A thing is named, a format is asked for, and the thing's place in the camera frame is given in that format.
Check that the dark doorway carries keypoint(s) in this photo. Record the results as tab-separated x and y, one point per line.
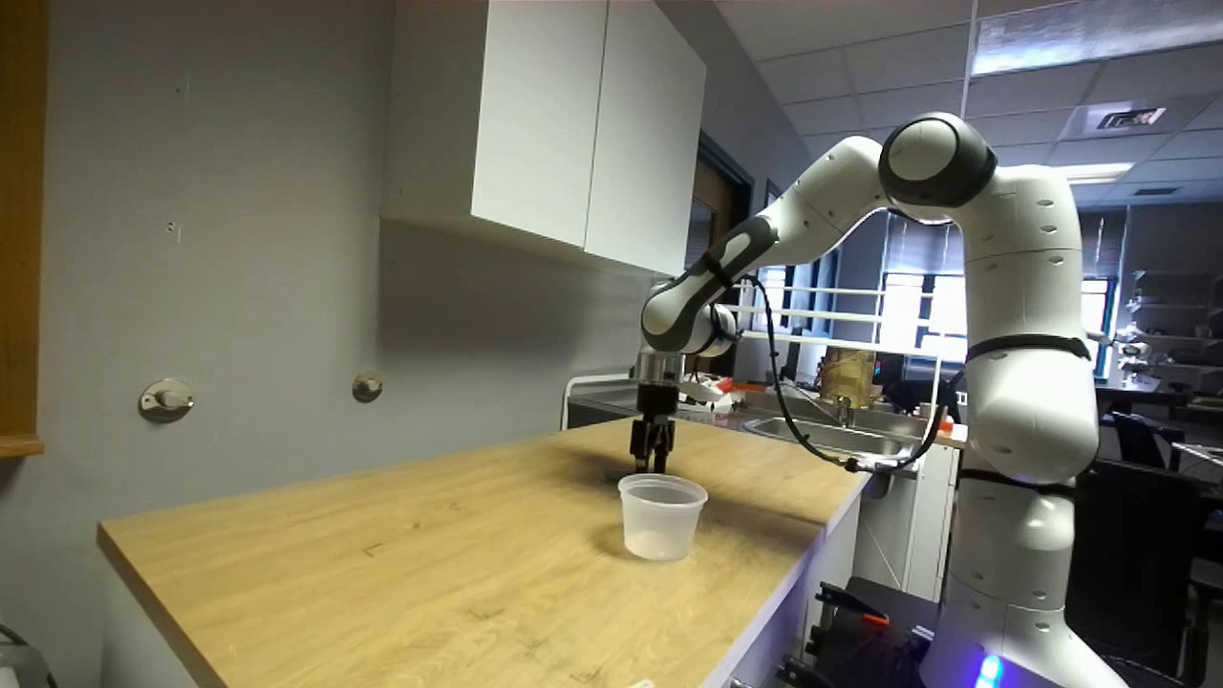
716	203

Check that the metal sink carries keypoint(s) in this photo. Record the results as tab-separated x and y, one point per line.
825	438

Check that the translucent plastic cup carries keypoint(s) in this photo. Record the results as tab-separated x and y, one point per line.
661	522

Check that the ceiling light panel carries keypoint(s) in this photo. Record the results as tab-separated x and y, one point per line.
1093	33

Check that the bright window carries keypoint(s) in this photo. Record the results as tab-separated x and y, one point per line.
937	308

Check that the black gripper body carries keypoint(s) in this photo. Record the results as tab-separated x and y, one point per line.
653	411

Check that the round metal wall fixture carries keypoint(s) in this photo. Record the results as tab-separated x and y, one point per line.
165	401
367	388

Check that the white wall cabinet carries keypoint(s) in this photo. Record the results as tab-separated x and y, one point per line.
647	155
537	115

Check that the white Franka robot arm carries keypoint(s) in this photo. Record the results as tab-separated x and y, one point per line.
1024	384

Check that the white counter base cabinet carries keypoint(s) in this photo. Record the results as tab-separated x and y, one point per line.
814	561

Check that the black and red tool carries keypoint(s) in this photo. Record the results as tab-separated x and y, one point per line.
844	631

